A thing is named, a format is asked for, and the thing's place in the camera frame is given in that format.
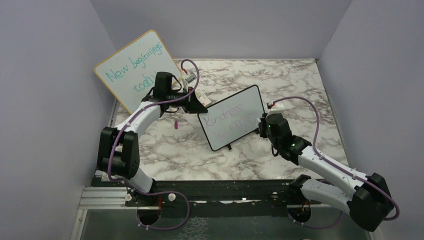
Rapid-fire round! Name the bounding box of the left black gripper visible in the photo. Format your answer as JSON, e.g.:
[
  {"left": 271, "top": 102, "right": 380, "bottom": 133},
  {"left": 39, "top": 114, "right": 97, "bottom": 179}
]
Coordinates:
[{"left": 166, "top": 86, "right": 208, "bottom": 114}]

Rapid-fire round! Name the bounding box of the black-framed whiteboard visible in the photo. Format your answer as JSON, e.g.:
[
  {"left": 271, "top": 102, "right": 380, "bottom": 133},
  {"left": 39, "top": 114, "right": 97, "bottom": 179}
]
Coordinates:
[{"left": 197, "top": 84, "right": 265, "bottom": 152}]

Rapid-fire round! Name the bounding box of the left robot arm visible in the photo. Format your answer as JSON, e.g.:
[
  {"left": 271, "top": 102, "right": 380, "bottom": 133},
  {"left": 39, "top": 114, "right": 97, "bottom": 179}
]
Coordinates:
[{"left": 96, "top": 71, "right": 208, "bottom": 206}]

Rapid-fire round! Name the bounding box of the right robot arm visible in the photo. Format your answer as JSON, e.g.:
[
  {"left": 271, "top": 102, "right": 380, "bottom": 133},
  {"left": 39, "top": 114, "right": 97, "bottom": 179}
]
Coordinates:
[{"left": 258, "top": 113, "right": 397, "bottom": 232}]

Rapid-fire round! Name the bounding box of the wood-framed whiteboard with writing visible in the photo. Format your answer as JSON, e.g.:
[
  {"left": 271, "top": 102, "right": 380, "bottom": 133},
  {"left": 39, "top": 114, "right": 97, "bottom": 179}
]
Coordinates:
[{"left": 94, "top": 30, "right": 183, "bottom": 114}]

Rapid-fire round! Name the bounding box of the small green white box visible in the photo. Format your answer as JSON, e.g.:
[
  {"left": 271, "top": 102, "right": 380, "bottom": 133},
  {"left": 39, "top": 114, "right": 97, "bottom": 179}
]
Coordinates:
[{"left": 195, "top": 89, "right": 212, "bottom": 107}]

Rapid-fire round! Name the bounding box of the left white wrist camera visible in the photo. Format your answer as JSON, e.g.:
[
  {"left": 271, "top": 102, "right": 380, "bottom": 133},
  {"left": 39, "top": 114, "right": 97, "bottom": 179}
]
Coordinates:
[{"left": 181, "top": 71, "right": 197, "bottom": 92}]

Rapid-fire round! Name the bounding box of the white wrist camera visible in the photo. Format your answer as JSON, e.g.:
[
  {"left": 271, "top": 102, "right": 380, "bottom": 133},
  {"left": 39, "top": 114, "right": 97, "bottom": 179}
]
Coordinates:
[
  {"left": 266, "top": 101, "right": 285, "bottom": 115},
  {"left": 181, "top": 71, "right": 197, "bottom": 92}
]

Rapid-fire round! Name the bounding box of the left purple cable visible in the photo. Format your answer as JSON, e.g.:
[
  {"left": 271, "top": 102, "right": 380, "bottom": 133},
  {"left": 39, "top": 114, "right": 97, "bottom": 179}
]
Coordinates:
[{"left": 106, "top": 58, "right": 200, "bottom": 232}]

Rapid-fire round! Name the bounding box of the purple cable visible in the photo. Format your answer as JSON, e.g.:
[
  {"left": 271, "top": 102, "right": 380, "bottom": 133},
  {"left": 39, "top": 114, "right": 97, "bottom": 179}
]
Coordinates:
[
  {"left": 106, "top": 58, "right": 200, "bottom": 232},
  {"left": 268, "top": 96, "right": 401, "bottom": 229}
]

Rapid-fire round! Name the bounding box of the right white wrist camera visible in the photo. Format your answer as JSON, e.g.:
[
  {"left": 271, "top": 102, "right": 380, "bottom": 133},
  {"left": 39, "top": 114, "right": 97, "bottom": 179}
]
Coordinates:
[{"left": 266, "top": 101, "right": 285, "bottom": 115}]

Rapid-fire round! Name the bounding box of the black metal base rail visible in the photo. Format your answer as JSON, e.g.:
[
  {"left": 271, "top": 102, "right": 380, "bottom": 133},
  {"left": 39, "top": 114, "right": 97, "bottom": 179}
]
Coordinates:
[{"left": 91, "top": 178, "right": 359, "bottom": 220}]

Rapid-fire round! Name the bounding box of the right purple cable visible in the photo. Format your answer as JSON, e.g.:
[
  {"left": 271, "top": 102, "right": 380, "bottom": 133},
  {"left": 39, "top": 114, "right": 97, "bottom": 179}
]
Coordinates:
[{"left": 268, "top": 96, "right": 401, "bottom": 229}]

